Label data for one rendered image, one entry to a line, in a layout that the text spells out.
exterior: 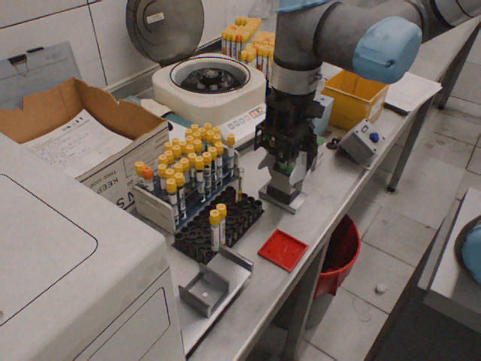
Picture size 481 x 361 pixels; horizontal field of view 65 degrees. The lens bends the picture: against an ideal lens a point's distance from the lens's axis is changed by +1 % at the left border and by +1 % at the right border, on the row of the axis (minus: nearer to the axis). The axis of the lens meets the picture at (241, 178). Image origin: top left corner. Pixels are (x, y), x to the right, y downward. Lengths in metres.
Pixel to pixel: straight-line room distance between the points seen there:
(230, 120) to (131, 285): 0.63
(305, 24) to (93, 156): 0.50
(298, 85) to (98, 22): 0.60
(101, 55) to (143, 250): 0.79
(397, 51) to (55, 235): 0.40
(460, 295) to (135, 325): 0.49
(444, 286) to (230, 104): 0.55
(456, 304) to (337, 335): 0.99
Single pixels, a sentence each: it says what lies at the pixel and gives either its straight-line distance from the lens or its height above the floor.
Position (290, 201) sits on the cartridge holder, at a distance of 0.75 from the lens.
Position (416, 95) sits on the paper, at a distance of 1.23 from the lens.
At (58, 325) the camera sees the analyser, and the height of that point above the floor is 1.17.
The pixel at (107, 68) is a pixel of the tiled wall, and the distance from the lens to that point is 1.07.
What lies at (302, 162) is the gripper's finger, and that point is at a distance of 0.69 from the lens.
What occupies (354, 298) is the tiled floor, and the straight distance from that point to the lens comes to 1.74.
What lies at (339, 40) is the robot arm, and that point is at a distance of 0.51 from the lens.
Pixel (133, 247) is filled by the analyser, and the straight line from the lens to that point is 0.32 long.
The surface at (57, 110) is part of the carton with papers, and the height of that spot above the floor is 0.97.
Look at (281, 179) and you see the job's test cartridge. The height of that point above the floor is 0.94.
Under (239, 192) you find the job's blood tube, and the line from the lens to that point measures 0.71.
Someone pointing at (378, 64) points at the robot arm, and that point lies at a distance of 0.49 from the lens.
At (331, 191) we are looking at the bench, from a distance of 0.82.
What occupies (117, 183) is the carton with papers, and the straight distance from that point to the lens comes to 0.71.
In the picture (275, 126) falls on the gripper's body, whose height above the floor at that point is 1.09.
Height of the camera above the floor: 1.42
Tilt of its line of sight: 41 degrees down
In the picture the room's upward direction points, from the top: 2 degrees clockwise
